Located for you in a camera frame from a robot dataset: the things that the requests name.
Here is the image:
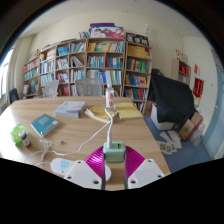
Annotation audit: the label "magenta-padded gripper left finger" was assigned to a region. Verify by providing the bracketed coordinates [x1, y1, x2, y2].
[63, 145, 108, 191]

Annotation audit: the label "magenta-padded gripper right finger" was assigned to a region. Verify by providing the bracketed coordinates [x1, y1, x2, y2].
[124, 145, 166, 191]

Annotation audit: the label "green charger block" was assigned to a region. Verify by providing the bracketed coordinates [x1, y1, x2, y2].
[102, 141, 127, 164]

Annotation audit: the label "white charger cable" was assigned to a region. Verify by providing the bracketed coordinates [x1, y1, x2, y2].
[49, 106, 118, 157]

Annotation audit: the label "white power strip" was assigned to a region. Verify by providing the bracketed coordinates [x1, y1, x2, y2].
[49, 157, 113, 183]

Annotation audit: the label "papers on floor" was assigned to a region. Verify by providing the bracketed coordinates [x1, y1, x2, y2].
[156, 129, 183, 155]

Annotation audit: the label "white box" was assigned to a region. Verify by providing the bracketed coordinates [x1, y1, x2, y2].
[150, 103, 176, 131]

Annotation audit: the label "teal book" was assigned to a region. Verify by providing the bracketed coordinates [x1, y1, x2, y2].
[30, 113, 62, 137]

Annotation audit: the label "yellow notebook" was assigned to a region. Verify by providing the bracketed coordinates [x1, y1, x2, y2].
[113, 101, 144, 121]

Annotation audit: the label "brown cardboard box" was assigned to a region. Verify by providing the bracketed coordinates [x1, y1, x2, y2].
[178, 111, 204, 142]

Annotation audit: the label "grey book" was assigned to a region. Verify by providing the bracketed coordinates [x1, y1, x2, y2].
[54, 100, 87, 119]

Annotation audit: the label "clear plastic bag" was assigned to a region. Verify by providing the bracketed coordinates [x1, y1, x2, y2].
[189, 123, 205, 148]

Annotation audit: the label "small white-capped red jar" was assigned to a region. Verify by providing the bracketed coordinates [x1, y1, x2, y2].
[18, 129, 32, 148]

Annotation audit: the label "white bottle with red label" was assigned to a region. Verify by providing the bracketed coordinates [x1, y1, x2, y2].
[104, 84, 115, 109]

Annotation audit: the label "black cloth cover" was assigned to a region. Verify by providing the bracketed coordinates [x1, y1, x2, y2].
[147, 68, 198, 126]

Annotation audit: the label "grey mesh chair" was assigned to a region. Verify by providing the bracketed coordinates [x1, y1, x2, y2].
[43, 79, 60, 98]
[75, 77, 104, 98]

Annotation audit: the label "dark office chair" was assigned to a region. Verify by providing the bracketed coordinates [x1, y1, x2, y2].
[8, 87, 20, 104]

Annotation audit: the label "wooden bookshelf unit with books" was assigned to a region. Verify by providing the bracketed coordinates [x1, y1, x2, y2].
[22, 22, 154, 113]

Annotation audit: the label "white power strip cable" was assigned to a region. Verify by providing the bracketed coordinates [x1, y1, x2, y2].
[23, 132, 64, 168]

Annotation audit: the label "red wall banner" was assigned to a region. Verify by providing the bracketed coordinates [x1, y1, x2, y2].
[192, 77, 205, 99]

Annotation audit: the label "small wooden wall shelf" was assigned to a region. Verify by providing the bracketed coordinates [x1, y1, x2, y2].
[171, 58, 192, 85]

